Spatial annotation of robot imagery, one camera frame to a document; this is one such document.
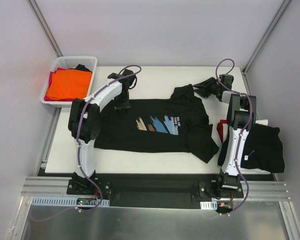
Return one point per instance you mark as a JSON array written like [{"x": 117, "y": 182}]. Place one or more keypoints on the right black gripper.
[{"x": 206, "y": 87}]

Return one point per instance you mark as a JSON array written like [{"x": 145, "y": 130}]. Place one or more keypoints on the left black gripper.
[{"x": 122, "y": 106}]

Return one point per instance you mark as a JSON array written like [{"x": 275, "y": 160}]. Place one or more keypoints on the black t shirt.
[
  {"x": 263, "y": 150},
  {"x": 178, "y": 124}
]

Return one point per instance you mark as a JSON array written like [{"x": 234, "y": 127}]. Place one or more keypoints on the white plastic laundry basket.
[{"x": 70, "y": 63}]

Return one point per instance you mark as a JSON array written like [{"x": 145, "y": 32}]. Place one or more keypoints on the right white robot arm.
[{"x": 240, "y": 118}]

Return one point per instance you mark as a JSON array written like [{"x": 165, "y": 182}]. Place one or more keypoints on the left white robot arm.
[{"x": 84, "y": 125}]

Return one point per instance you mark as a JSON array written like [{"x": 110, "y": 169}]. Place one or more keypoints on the navy t shirt in basket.
[{"x": 81, "y": 67}]

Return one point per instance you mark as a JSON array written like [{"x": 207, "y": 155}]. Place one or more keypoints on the orange t shirt in basket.
[{"x": 69, "y": 84}]

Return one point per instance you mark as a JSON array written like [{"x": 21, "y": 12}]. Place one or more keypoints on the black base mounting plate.
[{"x": 171, "y": 191}]

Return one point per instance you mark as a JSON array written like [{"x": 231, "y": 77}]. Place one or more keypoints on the left aluminium corner post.
[{"x": 34, "y": 6}]

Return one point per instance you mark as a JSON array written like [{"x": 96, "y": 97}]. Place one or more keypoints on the aluminium corner post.
[
  {"x": 284, "y": 5},
  {"x": 34, "y": 6}
]

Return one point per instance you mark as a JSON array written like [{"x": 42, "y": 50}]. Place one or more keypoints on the right aluminium corner post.
[{"x": 284, "y": 5}]

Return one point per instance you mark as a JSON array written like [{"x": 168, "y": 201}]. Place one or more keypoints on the right white cable duct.
[{"x": 209, "y": 205}]

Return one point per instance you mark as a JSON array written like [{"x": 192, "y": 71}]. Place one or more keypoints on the white cable duct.
[
  {"x": 55, "y": 201},
  {"x": 209, "y": 205}
]

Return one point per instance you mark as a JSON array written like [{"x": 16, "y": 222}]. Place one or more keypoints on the left white cable duct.
[{"x": 55, "y": 201}]

